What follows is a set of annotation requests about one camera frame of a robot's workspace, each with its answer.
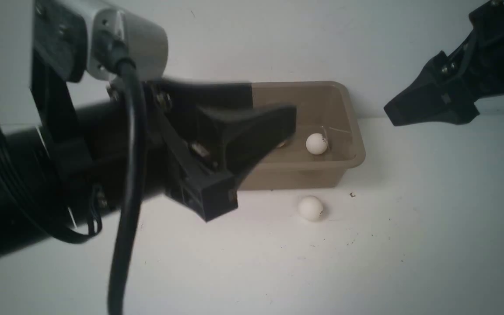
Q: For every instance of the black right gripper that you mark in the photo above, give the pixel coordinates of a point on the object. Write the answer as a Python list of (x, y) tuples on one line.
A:
[(456, 81)]

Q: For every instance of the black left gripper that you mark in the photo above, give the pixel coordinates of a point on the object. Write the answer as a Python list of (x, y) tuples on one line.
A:
[(212, 135)]

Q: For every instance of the tan plastic bin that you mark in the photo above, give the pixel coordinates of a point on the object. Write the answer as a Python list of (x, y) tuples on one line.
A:
[(322, 107)]

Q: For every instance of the white ball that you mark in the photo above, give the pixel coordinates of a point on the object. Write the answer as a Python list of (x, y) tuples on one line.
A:
[(316, 144), (310, 208)]

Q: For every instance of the white front ball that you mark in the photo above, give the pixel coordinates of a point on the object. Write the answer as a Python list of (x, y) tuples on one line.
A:
[(310, 208)]

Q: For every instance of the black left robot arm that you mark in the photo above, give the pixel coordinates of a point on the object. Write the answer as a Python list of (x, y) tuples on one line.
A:
[(50, 191)]

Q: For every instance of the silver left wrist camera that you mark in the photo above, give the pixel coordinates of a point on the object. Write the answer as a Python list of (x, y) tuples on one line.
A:
[(75, 37)]

